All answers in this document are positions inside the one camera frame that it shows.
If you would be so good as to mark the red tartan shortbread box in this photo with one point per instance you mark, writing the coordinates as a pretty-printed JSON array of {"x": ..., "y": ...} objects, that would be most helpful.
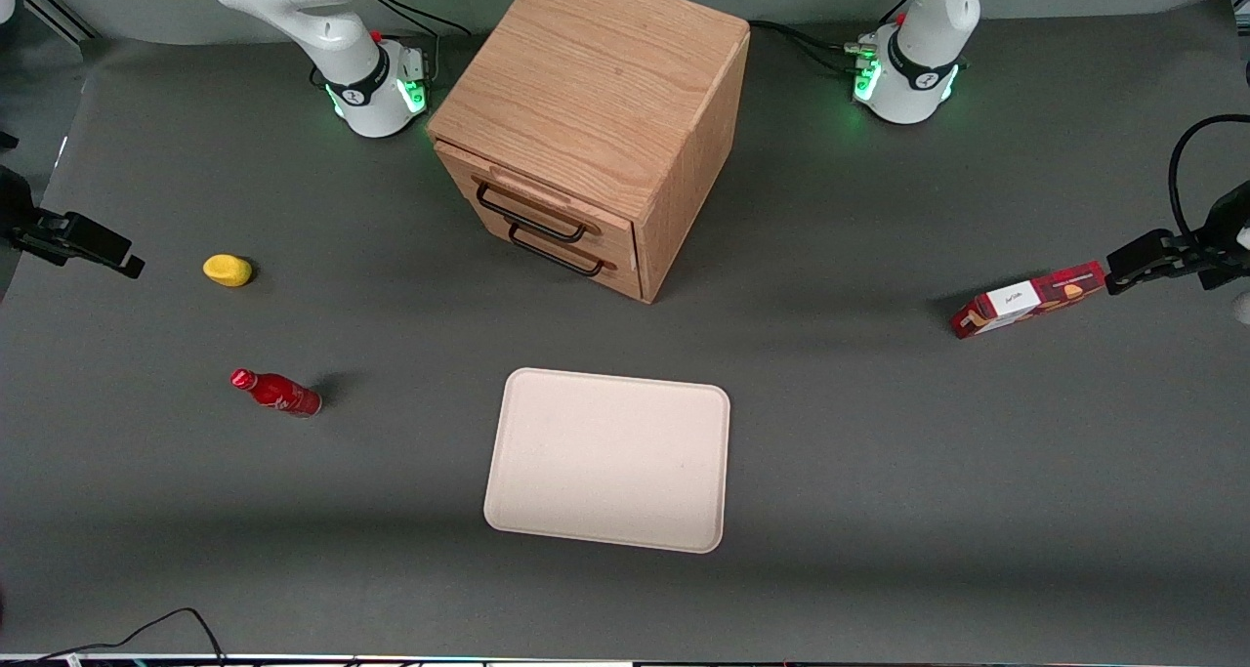
[{"x": 1016, "y": 304}]

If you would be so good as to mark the red soda bottle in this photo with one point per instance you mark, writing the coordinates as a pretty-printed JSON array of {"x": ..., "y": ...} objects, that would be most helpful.
[{"x": 278, "y": 392}]

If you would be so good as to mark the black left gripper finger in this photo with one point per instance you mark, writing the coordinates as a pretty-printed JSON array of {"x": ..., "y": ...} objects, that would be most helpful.
[{"x": 1147, "y": 257}]

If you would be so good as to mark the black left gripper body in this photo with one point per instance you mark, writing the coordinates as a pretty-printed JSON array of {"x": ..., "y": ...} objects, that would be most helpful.
[{"x": 1225, "y": 220}]

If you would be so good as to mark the aluminium frame rail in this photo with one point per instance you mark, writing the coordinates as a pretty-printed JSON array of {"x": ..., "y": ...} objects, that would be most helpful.
[{"x": 54, "y": 8}]

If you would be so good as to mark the yellow lemon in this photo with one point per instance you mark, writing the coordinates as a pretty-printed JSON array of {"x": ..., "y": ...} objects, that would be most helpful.
[{"x": 227, "y": 270}]

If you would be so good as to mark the wooden drawer cabinet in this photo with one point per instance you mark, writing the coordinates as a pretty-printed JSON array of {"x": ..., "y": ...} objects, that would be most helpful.
[{"x": 596, "y": 71}]

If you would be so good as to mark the white rectangular tray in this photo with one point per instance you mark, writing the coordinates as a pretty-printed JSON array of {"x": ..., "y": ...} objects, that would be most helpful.
[{"x": 605, "y": 462}]

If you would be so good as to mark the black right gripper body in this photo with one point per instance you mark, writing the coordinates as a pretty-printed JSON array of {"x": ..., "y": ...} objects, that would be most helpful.
[{"x": 14, "y": 208}]

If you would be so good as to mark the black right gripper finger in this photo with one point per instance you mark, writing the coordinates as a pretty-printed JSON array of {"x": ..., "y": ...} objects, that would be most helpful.
[{"x": 88, "y": 242}]

